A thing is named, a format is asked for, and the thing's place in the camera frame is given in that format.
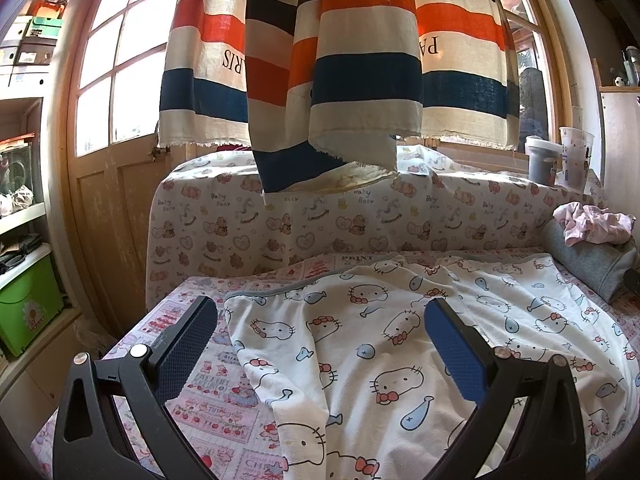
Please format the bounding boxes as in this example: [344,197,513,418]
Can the folded grey garment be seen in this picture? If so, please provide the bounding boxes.
[541,220,639,302]

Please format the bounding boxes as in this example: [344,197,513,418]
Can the white cabinet side panel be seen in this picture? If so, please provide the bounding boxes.
[600,87,640,218]

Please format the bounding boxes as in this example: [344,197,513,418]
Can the white shelf unit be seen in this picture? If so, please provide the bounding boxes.
[1,92,80,394]

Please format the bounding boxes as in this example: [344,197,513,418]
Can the baby bear patterned headboard cover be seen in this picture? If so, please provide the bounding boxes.
[145,145,603,308]

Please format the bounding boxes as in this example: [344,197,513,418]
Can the white Hello Kitty pants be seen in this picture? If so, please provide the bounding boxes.
[224,254,639,479]

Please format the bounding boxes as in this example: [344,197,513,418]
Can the green storage bin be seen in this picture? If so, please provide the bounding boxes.
[0,256,64,356]

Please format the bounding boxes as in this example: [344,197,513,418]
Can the folded pink garment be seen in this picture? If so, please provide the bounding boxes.
[553,202,637,247]

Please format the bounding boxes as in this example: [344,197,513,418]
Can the wooden door with window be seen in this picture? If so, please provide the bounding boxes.
[62,0,202,331]

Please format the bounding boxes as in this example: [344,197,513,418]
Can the striped hanging curtain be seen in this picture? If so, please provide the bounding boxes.
[158,0,520,193]

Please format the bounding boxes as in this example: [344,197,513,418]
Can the stacked shoe boxes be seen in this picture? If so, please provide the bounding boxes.
[1,0,66,89]

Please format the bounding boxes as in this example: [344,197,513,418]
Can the grey lidded jar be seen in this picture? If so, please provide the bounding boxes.
[525,136,563,186]

